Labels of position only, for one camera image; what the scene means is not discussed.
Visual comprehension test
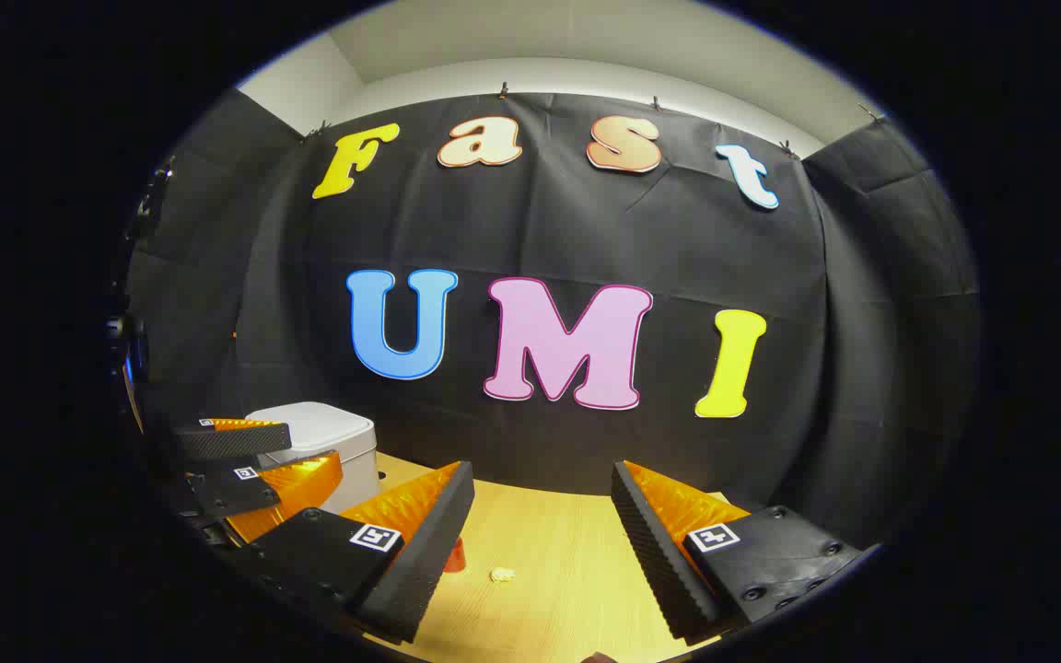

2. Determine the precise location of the wooden desktop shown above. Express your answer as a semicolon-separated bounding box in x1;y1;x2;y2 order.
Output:
319;451;752;663

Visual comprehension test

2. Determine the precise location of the white desktop garbage bin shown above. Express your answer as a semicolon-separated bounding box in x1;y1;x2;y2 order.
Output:
245;401;382;517

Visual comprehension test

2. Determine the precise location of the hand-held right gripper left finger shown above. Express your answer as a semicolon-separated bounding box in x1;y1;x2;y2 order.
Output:
236;460;476;646

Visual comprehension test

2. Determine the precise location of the black backdrop cloth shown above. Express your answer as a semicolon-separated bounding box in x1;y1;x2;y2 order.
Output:
121;87;983;553

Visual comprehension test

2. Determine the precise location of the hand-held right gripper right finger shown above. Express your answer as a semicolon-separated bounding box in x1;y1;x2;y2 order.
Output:
611;459;865;646

